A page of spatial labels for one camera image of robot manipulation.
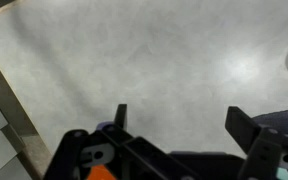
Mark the mint green bowl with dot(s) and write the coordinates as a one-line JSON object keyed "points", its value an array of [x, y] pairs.
{"points": [[284, 174]]}

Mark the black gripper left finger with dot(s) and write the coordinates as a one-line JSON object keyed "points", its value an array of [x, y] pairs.
{"points": [[120, 116]]}

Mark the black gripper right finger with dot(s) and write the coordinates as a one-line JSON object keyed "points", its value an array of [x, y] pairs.
{"points": [[240, 126]]}

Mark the dark blue placemat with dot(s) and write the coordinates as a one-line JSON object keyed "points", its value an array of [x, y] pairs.
{"points": [[284, 120]]}

